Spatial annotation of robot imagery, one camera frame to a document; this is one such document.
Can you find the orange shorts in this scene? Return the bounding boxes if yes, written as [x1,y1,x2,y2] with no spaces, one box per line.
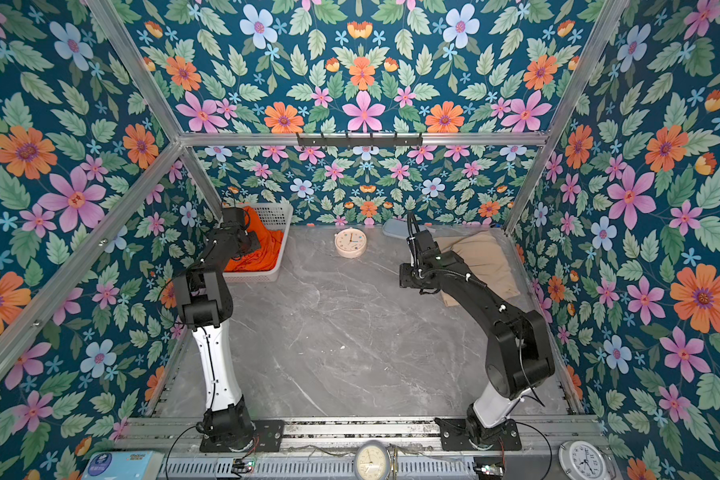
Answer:
[225,206,284,273]

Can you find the beige drawstring shorts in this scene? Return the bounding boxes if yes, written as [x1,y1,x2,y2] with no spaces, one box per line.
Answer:
[435,231,523,307]

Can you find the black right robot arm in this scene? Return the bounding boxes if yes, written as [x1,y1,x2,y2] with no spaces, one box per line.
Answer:
[399,226,556,448]

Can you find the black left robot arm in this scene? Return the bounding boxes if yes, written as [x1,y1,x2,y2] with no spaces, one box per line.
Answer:
[172,207,259,451]

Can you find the white plastic laundry basket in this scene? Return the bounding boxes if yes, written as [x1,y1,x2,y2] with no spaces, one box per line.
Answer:
[224,203,293,283]

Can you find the grey-blue pencil case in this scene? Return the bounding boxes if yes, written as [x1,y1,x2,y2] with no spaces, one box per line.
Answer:
[382,218,421,240]

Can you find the pink round alarm clock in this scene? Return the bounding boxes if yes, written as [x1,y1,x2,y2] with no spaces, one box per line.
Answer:
[334,228,368,259]

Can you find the beige round front clock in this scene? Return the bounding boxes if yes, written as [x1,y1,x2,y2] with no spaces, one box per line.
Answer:
[353,440,391,480]

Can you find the white round corner clock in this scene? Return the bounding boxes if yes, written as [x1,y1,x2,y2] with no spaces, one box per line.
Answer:
[558,440,612,480]

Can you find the blue tissue pack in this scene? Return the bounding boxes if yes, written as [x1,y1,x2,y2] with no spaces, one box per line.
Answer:
[82,451,164,480]

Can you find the black wall hook rail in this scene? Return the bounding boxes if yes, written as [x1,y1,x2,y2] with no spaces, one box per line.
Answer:
[296,133,424,148]

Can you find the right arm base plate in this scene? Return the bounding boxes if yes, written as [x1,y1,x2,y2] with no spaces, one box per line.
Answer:
[434,417,522,452]

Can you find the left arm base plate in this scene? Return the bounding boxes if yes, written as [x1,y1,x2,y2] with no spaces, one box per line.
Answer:
[199,420,285,453]

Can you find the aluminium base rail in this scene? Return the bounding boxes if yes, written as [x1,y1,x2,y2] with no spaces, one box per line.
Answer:
[110,416,619,480]

